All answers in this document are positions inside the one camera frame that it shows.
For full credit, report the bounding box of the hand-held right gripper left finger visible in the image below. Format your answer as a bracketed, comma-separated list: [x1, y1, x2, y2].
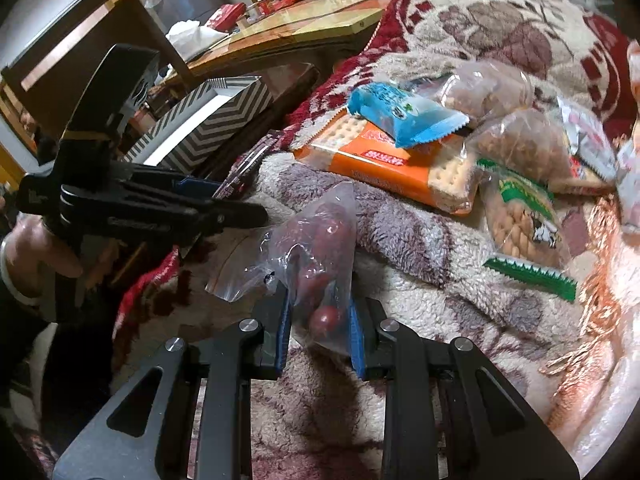
[52, 280, 293, 480]

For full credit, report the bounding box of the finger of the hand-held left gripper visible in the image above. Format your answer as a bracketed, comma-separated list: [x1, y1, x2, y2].
[110, 195, 269, 248]
[120, 165, 218, 196]

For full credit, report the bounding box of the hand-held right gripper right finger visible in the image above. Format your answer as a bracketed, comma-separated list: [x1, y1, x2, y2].
[348, 296, 581, 480]

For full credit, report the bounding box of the striped cardboard box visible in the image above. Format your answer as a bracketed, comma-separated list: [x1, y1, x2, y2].
[122, 76, 275, 181]

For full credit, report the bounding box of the clear bag of red dates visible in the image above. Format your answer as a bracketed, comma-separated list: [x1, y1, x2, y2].
[206, 181, 358, 356]

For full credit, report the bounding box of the light blue snack packet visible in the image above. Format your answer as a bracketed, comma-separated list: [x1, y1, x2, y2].
[346, 82, 471, 149]

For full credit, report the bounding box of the green-edged biscuit packet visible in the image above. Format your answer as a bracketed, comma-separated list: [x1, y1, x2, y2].
[475, 157, 578, 303]

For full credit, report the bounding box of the clear bag of nuts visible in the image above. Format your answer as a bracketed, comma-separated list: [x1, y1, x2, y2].
[467, 109, 576, 191]
[432, 60, 536, 126]

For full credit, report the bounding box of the person's left forearm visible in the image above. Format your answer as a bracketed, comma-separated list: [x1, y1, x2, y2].
[0, 280, 58, 351]

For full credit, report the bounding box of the person's left hand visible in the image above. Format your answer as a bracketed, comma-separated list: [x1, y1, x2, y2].
[0, 220, 83, 301]

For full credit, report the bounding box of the dark maroon snack packet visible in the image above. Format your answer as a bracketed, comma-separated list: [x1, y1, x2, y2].
[212, 130, 281, 201]

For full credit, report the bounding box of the wooden chair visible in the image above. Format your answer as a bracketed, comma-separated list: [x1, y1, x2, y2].
[0, 0, 196, 161]

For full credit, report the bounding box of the white tissue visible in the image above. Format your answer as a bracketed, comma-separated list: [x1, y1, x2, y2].
[165, 20, 228, 58]

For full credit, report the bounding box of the red box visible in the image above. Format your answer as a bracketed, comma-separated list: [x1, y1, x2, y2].
[207, 2, 248, 31]

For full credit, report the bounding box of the orange cracker pack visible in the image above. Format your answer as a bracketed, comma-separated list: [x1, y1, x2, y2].
[292, 109, 481, 217]

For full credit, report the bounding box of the glass-topped wooden table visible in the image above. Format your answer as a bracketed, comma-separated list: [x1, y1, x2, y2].
[165, 0, 401, 91]

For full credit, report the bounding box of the white red snack packet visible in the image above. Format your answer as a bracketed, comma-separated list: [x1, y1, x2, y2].
[552, 95, 618, 186]

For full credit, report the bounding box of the floral plush blanket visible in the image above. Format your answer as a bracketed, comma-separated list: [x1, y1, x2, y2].
[112, 0, 640, 480]

